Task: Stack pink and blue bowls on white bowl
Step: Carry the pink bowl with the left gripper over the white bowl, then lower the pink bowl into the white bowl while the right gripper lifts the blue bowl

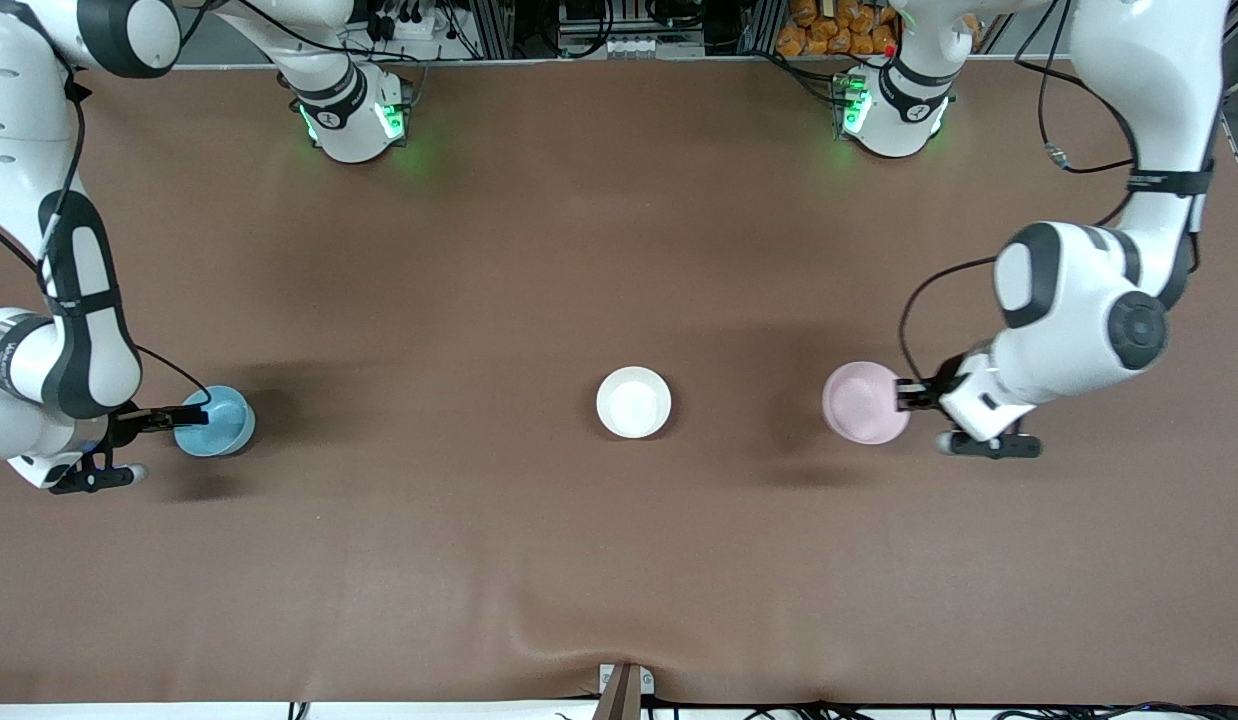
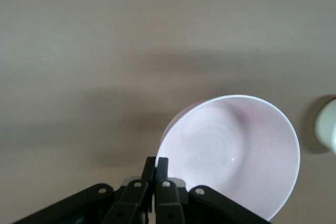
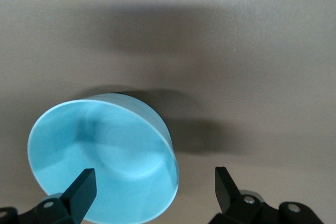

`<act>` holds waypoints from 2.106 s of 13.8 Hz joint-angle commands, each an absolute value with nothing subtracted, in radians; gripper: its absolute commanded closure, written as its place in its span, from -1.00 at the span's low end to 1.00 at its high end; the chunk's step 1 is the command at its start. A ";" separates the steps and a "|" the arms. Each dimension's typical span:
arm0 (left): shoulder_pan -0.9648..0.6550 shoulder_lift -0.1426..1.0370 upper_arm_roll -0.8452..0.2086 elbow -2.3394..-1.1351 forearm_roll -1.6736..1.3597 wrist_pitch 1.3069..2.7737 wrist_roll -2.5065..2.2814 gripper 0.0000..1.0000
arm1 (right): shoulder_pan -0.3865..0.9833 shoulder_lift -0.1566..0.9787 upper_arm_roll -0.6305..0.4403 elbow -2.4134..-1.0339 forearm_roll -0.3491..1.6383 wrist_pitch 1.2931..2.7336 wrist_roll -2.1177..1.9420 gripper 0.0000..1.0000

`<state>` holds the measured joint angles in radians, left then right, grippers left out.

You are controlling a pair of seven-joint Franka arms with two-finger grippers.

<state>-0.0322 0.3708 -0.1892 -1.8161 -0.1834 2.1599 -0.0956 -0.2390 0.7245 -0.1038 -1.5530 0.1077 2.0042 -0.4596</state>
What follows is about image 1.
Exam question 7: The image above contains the brown table mat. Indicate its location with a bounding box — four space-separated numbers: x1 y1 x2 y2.
0 58 1238 707

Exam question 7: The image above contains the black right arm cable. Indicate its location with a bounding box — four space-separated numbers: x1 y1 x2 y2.
0 0 214 426

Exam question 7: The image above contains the blue bowl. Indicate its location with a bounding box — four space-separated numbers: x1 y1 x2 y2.
173 385 257 458

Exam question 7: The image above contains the white bowl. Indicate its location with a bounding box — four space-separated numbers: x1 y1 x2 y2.
595 366 673 440

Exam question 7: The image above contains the orange snack packets bag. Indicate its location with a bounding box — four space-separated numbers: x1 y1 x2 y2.
776 0 982 58

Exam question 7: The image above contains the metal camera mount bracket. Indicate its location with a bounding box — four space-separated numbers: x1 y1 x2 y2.
598 662 656 720

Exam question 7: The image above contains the pink bowl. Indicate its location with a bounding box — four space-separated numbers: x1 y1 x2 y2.
821 361 912 446

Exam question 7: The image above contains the white power strip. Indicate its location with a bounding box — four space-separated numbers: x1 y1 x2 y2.
364 8 452 43

